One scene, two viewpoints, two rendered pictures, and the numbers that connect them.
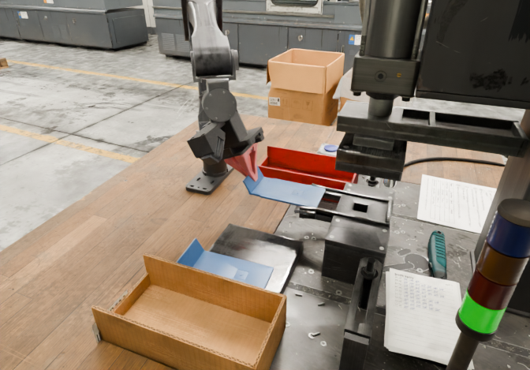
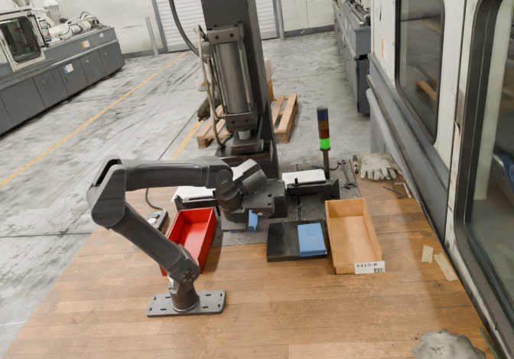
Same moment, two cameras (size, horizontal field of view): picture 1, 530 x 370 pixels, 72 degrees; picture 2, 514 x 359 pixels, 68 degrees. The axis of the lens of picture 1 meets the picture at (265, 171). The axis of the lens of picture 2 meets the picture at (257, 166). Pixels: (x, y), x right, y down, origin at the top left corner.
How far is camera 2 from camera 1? 121 cm
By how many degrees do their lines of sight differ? 87
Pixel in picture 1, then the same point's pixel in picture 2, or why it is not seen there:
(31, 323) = (401, 308)
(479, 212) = not seen: hidden behind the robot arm
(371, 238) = (275, 184)
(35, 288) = (382, 331)
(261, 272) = (304, 227)
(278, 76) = not seen: outside the picture
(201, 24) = (186, 162)
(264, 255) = (288, 232)
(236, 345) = (347, 226)
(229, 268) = (308, 239)
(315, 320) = (316, 212)
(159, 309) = (349, 259)
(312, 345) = not seen: hidden behind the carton
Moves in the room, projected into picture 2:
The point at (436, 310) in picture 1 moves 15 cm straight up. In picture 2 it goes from (300, 176) to (297, 138)
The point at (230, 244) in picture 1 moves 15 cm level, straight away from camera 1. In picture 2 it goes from (287, 248) to (239, 268)
